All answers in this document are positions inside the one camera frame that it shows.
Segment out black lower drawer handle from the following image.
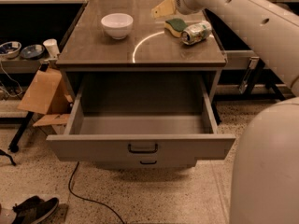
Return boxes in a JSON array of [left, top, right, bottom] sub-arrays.
[[140, 161, 157, 165]]

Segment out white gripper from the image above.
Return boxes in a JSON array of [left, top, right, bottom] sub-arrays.
[[151, 0, 205, 19]]

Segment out open grey top drawer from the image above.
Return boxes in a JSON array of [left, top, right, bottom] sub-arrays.
[[47, 72, 235, 161]]

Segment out black sneaker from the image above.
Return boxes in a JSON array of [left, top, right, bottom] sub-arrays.
[[12, 196, 43, 213], [12, 198, 59, 224]]

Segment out lower grey drawer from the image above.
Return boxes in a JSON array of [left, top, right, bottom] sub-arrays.
[[95, 160, 196, 169]]

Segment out blue plate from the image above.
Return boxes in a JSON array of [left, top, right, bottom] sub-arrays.
[[21, 44, 45, 60]]

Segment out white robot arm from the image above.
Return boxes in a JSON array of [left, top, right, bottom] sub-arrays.
[[151, 0, 299, 224]]

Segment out black top drawer handle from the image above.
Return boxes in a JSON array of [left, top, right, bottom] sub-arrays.
[[127, 144, 159, 154]]

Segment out white paper cup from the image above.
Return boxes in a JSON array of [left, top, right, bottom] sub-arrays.
[[43, 38, 60, 58]]

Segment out white ceramic bowl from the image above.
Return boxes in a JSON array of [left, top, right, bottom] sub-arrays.
[[101, 13, 134, 39]]

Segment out brown cardboard box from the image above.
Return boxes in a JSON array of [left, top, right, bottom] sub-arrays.
[[18, 68, 73, 127]]

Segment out green yellow sponge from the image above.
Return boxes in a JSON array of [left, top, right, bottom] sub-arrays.
[[164, 18, 187, 37]]

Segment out crushed green white can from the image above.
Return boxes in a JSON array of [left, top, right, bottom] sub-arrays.
[[181, 21, 212, 46]]

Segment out black drawer handle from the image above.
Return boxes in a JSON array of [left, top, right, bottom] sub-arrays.
[[140, 161, 157, 165], [127, 144, 159, 154]]

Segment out black floor cable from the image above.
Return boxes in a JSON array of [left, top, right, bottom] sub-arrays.
[[67, 161, 126, 224]]

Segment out grey drawer cabinet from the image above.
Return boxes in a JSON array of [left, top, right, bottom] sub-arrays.
[[56, 0, 228, 170]]

